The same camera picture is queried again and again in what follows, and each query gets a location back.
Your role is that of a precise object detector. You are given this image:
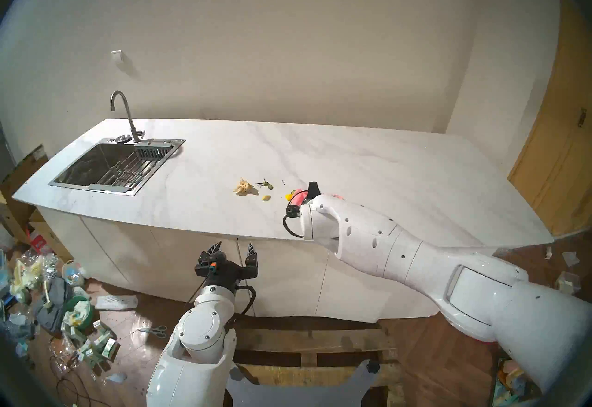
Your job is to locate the brown cardboard box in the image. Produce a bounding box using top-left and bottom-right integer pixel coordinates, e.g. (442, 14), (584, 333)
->
(0, 145), (49, 198)

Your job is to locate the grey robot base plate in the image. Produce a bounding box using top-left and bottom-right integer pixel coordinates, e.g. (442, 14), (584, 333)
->
(227, 359), (381, 407)

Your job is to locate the yellow white plastic bag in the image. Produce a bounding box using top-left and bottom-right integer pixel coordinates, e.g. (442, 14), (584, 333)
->
(12, 258), (44, 302)

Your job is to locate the clear round lidded bowl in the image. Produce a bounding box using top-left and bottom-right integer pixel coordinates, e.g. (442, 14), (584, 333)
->
(62, 260), (85, 286)

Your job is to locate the red cardboard box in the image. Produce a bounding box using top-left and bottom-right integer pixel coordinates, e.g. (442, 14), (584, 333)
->
(27, 222), (61, 261)

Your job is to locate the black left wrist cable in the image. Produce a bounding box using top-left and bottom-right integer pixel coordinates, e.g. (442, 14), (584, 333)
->
(234, 286), (257, 317)

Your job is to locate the wooden door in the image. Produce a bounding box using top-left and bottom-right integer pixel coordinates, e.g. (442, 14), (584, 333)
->
(508, 0), (592, 238)

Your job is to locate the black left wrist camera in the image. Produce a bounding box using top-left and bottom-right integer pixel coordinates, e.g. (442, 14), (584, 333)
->
(194, 251), (218, 277)

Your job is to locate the clear plastic container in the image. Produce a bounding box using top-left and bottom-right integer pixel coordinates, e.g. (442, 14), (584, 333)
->
(555, 271), (581, 295)

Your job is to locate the white foam net sleeve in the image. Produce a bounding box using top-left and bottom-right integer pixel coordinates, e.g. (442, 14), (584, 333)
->
(95, 295), (138, 311)

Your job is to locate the white counter cabinet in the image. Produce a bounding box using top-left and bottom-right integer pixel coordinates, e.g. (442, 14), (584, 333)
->
(35, 207), (498, 323)

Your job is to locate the dark grey bag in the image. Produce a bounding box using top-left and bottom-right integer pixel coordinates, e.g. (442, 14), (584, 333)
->
(35, 277), (72, 332)

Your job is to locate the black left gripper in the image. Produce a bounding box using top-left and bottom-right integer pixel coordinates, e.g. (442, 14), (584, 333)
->
(206, 241), (259, 291)

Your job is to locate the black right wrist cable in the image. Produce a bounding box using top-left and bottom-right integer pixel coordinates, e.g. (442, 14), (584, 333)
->
(283, 214), (306, 239)

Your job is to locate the pink waffle cleaning cloth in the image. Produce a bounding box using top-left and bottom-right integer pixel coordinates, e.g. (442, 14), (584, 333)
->
(291, 189), (345, 208)

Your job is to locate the green bowl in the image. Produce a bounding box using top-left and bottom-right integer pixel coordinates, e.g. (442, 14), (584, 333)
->
(62, 296), (93, 328)

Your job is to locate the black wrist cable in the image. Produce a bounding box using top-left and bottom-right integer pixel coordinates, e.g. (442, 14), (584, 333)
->
(283, 214), (306, 239)
(234, 286), (257, 317)

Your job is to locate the steel gooseneck faucet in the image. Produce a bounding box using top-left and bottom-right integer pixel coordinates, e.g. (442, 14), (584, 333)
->
(110, 90), (146, 143)

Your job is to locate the wooden pallet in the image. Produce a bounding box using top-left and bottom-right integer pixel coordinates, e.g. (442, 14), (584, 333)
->
(227, 327), (403, 407)

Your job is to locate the stainless steel sink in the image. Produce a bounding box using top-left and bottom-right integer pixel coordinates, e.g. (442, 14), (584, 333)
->
(48, 138), (186, 196)

